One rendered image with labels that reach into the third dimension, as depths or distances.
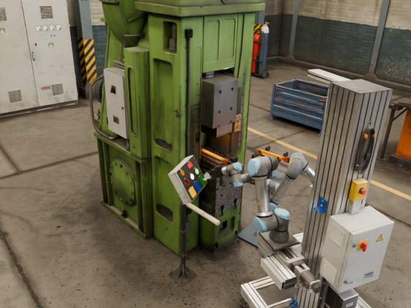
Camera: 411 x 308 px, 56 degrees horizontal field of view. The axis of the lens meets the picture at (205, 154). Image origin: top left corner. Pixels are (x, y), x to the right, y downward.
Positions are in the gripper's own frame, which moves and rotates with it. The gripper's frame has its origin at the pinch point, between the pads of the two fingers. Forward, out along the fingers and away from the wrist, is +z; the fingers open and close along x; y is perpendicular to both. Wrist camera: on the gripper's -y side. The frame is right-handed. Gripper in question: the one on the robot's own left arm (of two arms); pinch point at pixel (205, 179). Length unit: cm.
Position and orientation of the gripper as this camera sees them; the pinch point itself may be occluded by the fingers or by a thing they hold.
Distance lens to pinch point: 325.9
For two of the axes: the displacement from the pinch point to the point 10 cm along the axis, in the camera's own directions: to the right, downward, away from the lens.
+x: -3.7, 3.9, -8.4
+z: -8.2, 2.9, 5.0
